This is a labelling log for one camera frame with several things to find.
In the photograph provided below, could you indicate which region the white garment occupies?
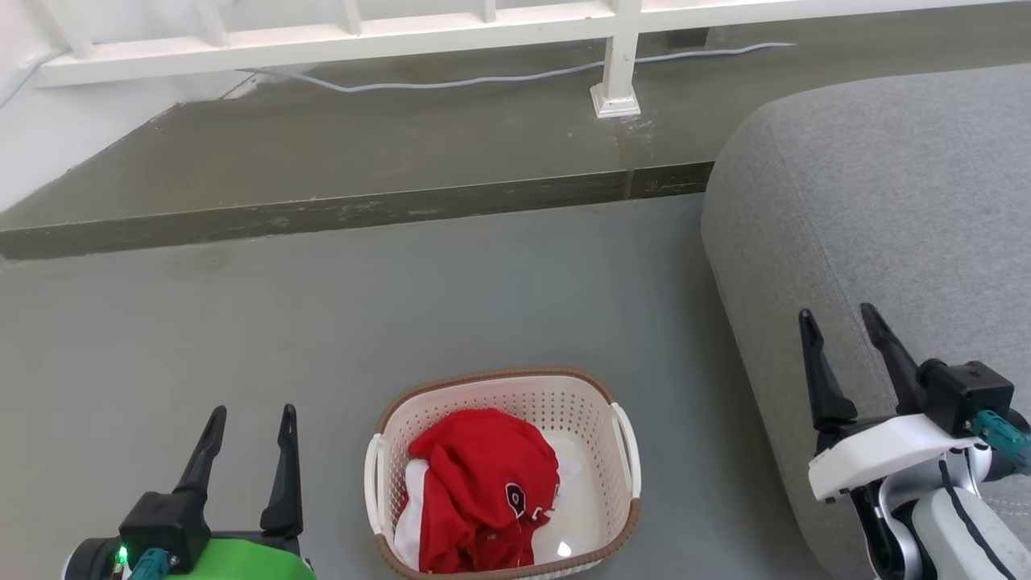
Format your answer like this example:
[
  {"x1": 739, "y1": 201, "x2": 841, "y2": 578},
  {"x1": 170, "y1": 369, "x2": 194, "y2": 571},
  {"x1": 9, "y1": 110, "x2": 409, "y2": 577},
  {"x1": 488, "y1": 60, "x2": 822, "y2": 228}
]
[{"x1": 393, "y1": 435, "x2": 607, "y2": 569}]

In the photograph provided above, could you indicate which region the red garment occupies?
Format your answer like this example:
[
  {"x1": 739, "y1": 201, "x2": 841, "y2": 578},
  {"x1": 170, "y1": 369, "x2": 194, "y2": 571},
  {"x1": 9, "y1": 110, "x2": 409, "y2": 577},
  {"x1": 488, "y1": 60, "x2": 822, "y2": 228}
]
[{"x1": 407, "y1": 408, "x2": 562, "y2": 574}]

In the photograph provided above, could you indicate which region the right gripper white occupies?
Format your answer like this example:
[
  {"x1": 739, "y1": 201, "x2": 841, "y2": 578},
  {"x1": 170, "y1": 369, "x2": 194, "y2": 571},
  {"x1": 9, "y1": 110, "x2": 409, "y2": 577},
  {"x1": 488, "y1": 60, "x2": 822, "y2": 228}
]
[{"x1": 797, "y1": 304, "x2": 980, "y2": 503}]

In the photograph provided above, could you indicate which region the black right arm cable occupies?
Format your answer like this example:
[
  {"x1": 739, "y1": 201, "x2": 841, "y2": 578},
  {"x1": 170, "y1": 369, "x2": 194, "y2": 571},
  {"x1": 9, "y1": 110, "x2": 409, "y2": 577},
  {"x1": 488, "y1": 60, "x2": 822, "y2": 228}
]
[{"x1": 937, "y1": 459, "x2": 1017, "y2": 580}]

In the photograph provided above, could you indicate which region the grey fabric sofa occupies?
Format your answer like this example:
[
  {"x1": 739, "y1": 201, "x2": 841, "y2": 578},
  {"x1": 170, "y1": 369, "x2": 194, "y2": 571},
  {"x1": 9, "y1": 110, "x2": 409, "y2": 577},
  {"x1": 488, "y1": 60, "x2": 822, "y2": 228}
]
[{"x1": 701, "y1": 63, "x2": 1031, "y2": 580}]

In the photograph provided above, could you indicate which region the white wooden railing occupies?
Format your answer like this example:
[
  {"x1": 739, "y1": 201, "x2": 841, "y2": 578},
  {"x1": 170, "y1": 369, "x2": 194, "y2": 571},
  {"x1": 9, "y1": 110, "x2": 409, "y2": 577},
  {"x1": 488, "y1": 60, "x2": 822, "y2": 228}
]
[{"x1": 32, "y1": 0, "x2": 1031, "y2": 120}]

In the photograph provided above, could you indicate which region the grey raised floor step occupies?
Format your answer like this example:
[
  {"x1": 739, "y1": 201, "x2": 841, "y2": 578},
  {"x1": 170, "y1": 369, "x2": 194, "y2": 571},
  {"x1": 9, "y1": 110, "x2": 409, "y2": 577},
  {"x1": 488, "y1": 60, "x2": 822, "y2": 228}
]
[{"x1": 0, "y1": 16, "x2": 1031, "y2": 260}]

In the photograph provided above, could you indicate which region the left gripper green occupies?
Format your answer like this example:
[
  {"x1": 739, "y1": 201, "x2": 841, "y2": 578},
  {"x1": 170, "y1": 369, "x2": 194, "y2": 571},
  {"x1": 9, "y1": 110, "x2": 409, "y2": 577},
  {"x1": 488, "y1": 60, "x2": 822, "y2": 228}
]
[{"x1": 165, "y1": 404, "x2": 317, "y2": 580}]

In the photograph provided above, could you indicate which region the white perforated laundry basket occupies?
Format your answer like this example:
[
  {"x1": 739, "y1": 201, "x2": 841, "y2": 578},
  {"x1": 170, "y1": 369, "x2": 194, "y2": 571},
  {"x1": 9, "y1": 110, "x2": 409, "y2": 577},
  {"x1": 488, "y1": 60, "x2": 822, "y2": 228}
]
[{"x1": 364, "y1": 368, "x2": 643, "y2": 580}]

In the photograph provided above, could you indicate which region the thin white floor cable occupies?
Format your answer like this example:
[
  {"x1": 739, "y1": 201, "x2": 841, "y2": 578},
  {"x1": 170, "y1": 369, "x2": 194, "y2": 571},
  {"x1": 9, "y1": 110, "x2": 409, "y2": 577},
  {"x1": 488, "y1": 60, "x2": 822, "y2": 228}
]
[{"x1": 242, "y1": 42, "x2": 798, "y2": 93}]

